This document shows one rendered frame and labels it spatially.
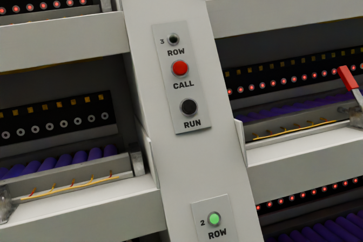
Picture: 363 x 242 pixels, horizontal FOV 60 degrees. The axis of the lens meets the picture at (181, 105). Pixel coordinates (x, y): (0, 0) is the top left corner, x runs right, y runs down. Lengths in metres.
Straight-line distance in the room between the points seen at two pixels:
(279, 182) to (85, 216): 0.21
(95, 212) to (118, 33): 0.19
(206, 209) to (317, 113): 0.22
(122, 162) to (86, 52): 0.13
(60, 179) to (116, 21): 0.18
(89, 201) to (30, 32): 0.18
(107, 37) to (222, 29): 0.13
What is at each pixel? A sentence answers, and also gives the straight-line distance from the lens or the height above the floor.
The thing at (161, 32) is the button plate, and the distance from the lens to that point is 0.35.
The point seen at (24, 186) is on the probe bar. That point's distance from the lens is 0.39.
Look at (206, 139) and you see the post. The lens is 0.33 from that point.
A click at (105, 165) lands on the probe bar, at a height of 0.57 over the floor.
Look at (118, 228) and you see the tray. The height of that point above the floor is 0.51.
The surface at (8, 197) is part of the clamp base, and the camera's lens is 0.37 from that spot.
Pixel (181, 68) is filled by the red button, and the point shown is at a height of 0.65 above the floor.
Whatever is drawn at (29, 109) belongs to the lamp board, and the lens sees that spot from 0.51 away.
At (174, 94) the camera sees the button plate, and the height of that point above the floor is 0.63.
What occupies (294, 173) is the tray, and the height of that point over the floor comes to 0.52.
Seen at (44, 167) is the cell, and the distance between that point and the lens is 0.43.
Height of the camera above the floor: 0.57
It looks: 8 degrees up
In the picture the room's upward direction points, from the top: 13 degrees counter-clockwise
